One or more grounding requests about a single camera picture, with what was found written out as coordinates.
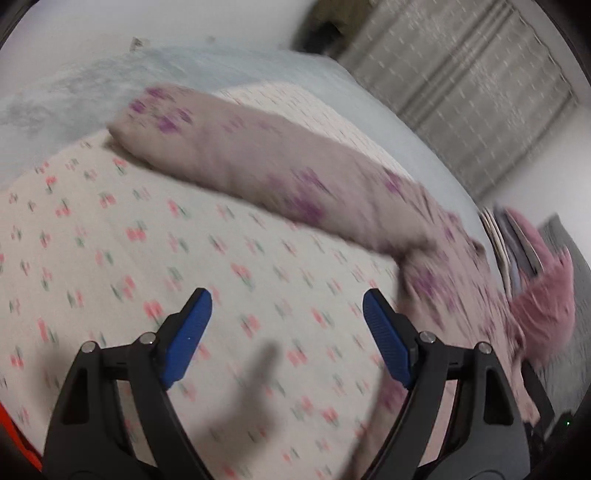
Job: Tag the stack of folded clothes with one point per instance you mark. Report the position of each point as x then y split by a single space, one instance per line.
508 249

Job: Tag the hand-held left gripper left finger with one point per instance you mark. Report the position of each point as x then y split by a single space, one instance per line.
189 332

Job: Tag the cherry print bed sheet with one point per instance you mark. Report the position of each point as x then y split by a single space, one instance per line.
115 230

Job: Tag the pink floral garment purple lining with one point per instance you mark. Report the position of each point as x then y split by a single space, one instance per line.
258 157

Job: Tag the grey cloth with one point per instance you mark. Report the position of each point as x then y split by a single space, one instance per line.
570 378

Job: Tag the light blue blanket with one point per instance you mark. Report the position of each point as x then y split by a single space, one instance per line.
69 92

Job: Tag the pink fluffy cloth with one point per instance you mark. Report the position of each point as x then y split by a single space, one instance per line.
545 304

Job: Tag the grey patterned curtain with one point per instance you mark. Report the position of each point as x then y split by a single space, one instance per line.
461 83

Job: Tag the orange cloth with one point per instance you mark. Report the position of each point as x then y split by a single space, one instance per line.
18 443

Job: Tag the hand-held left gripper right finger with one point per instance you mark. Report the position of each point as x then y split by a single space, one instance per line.
385 332

